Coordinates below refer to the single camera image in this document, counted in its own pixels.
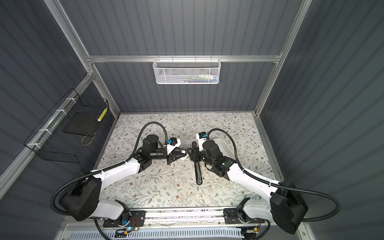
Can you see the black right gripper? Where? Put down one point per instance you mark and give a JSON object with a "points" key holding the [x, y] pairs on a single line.
{"points": [[194, 155]]}

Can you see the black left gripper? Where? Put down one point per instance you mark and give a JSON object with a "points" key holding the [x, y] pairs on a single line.
{"points": [[172, 155]]}

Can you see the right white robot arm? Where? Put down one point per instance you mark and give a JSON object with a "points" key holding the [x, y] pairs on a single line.
{"points": [[285, 208]]}

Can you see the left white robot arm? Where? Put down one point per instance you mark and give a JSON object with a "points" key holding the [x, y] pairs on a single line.
{"points": [[81, 198]]}

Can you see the white oval plastic tray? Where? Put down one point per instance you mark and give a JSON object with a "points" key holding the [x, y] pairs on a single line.
{"points": [[227, 158]]}

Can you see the yellow marker pen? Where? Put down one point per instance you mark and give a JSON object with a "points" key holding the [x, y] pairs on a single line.
{"points": [[101, 116]]}

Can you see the black foam pad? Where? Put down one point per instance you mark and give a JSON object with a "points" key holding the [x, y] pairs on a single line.
{"points": [[83, 125]]}

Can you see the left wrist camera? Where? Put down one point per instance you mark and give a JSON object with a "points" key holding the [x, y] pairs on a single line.
{"points": [[172, 143]]}

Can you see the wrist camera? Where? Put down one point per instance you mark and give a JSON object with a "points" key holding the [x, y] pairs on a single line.
{"points": [[172, 143], [201, 138]]}

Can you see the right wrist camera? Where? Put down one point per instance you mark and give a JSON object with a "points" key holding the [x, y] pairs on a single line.
{"points": [[201, 138]]}

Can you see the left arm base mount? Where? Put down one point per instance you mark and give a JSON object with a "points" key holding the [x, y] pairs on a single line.
{"points": [[130, 220]]}

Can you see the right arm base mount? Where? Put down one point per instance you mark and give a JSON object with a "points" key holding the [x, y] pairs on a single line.
{"points": [[234, 216]]}

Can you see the white wire mesh basket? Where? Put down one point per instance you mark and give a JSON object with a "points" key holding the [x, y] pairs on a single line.
{"points": [[187, 73]]}

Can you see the black wire basket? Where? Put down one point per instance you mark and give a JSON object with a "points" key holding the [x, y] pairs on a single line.
{"points": [[50, 143]]}

